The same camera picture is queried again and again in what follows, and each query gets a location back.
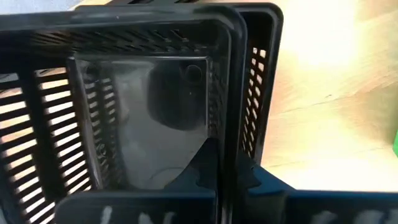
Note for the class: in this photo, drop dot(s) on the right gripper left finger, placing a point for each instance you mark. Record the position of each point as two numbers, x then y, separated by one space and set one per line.
140 207

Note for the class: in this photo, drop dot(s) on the green slotted plastic basket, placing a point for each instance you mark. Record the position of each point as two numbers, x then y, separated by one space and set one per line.
396 144

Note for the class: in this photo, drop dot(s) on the black slotted plastic basket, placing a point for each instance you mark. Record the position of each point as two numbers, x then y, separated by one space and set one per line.
140 109
270 31

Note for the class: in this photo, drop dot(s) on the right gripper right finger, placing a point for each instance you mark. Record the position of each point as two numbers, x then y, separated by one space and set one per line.
311 208

